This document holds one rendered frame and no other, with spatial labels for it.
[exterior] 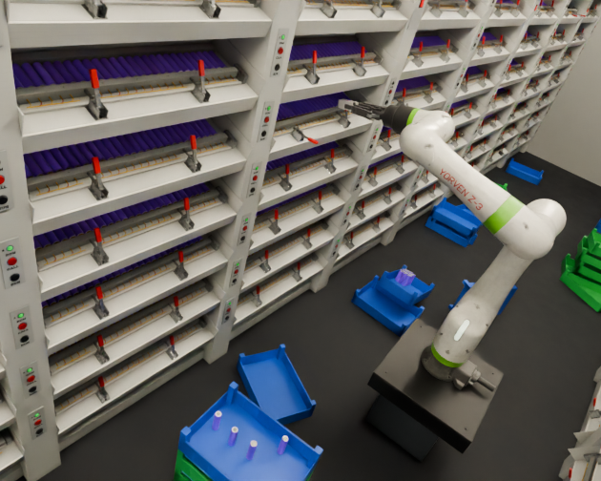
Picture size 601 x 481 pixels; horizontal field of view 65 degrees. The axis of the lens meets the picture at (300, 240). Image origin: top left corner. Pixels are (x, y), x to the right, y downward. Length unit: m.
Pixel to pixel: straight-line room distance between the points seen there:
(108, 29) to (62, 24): 0.09
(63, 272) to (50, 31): 0.55
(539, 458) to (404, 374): 0.79
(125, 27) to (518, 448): 2.03
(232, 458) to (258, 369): 0.73
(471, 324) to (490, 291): 0.15
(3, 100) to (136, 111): 0.27
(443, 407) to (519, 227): 0.65
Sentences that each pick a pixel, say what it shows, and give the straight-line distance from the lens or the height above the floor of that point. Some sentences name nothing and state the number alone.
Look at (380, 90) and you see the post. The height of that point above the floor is 1.05.
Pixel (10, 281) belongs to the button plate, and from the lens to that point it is 1.15.
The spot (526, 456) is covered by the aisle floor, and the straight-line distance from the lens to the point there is 2.28.
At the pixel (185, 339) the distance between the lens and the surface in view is 1.84.
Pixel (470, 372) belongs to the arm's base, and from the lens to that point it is 1.78.
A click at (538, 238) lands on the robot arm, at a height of 0.98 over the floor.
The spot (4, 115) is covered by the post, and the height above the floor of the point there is 1.17.
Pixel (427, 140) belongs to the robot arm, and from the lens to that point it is 1.46.
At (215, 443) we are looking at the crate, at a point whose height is 0.40.
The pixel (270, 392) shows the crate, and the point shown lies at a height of 0.00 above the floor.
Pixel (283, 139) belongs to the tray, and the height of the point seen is 0.94.
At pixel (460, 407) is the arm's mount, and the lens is 1.75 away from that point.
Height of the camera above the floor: 1.57
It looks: 35 degrees down
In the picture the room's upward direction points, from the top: 16 degrees clockwise
